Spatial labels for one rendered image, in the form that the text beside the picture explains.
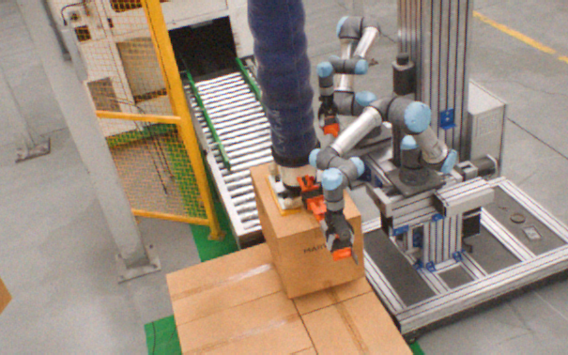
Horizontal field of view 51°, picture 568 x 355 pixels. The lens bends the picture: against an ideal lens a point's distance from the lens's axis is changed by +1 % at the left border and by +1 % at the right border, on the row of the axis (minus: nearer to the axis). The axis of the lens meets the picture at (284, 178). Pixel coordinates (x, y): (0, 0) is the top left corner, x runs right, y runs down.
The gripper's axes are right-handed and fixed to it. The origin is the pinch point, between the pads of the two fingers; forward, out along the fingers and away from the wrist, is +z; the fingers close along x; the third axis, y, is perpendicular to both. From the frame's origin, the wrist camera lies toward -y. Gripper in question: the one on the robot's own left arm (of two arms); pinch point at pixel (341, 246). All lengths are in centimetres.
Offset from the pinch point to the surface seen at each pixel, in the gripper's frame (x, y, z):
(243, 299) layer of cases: 42, 50, 66
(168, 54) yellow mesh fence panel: 45, 169, -24
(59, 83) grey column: 108, 162, -26
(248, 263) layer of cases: 34, 75, 67
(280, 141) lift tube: 8, 54, -20
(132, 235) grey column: 102, 160, 92
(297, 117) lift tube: -1, 51, -32
